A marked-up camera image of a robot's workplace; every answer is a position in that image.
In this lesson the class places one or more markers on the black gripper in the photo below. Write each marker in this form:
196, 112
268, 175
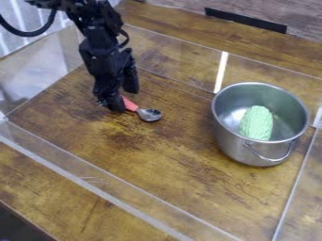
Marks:
114, 69

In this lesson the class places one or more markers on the orange handled metal spoon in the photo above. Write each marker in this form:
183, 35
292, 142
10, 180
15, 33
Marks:
146, 114

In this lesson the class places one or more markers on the green knobbly toy vegetable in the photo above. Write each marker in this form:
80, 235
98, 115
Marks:
257, 123

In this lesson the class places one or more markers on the black strip on wall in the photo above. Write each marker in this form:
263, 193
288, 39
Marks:
243, 19

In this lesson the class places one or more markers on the silver metal pot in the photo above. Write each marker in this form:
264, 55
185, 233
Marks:
291, 122

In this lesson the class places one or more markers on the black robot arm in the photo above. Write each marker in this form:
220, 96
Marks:
96, 18

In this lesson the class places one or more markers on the clear acrylic enclosure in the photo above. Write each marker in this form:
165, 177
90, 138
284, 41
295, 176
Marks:
98, 176

